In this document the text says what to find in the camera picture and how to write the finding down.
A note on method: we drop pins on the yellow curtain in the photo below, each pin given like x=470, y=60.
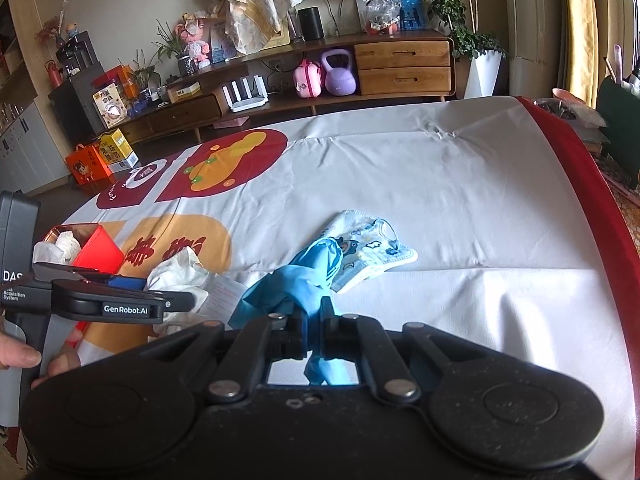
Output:
x=580, y=30

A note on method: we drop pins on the small green potted plant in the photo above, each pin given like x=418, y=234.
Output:
x=145, y=75

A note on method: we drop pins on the green pen holder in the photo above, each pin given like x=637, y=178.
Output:
x=620, y=125

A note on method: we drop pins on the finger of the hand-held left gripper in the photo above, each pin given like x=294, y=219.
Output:
x=125, y=282
x=80, y=300

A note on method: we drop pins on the small doll figure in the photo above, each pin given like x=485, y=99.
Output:
x=73, y=30

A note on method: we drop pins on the red thermos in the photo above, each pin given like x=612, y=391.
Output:
x=53, y=76

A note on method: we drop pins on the pink plush doll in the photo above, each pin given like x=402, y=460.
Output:
x=192, y=40

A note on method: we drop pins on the yellow drink carton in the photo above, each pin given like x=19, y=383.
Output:
x=119, y=150

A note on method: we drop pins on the light wooden drawer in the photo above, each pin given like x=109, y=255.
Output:
x=402, y=55
x=405, y=81

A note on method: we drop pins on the pastel picture card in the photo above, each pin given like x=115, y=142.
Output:
x=220, y=42

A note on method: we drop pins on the vase of pink flowers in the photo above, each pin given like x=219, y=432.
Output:
x=50, y=27

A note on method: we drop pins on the purple kettlebell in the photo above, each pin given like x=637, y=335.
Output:
x=340, y=80

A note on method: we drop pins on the flat pink box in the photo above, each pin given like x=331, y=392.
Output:
x=232, y=121

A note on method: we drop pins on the black low cabinet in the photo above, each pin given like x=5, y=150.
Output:
x=75, y=110

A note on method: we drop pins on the printed white tablecloth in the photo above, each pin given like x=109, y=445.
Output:
x=450, y=185

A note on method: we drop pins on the wooden shelf unit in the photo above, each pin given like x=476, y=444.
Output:
x=22, y=35

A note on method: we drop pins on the dark wooden drawer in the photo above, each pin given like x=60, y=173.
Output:
x=175, y=115

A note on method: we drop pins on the cartoon print face mask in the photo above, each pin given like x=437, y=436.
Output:
x=370, y=250

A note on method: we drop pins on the clear drinking glass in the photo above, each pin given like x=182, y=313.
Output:
x=295, y=27

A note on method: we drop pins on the white square planter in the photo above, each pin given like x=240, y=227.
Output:
x=482, y=75

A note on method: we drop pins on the white router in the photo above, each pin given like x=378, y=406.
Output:
x=247, y=104

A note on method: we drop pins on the orange cartoon gift box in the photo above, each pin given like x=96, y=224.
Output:
x=90, y=170

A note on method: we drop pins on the clear plastic bag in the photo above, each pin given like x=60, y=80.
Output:
x=382, y=10

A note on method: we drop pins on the tall potted tree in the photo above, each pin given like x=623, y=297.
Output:
x=450, y=10

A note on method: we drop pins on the orange red gift box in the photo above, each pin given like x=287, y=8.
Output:
x=117, y=77

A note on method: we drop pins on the small white packet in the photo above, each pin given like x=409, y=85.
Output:
x=225, y=300

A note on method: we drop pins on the small pink case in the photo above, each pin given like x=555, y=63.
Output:
x=307, y=82

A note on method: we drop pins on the plant in patterned pot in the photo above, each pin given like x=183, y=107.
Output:
x=186, y=66

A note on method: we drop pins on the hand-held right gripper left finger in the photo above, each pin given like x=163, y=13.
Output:
x=260, y=340

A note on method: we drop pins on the red tin box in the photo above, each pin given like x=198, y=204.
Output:
x=97, y=255

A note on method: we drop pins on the black cylinder speaker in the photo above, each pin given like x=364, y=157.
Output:
x=310, y=25

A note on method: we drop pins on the white brown drink carton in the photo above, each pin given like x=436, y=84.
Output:
x=109, y=107

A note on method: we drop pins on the white column air conditioner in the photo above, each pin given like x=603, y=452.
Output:
x=532, y=25

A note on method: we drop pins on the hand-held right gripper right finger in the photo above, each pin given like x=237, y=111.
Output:
x=370, y=345

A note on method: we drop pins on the black coffee machine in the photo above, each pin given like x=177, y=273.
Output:
x=77, y=57

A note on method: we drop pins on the wooden television cabinet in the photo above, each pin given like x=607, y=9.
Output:
x=280, y=52

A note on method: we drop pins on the person's left hand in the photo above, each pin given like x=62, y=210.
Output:
x=17, y=352

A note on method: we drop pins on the white floor cabinets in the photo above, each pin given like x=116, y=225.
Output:
x=25, y=155

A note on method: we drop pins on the blue rubber glove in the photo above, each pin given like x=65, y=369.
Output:
x=300, y=280

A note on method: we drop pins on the small white box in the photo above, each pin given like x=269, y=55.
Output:
x=184, y=92

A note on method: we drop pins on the blue plastic rack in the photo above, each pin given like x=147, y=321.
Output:
x=412, y=12

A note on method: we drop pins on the white arched appliance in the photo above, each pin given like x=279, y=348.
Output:
x=345, y=10

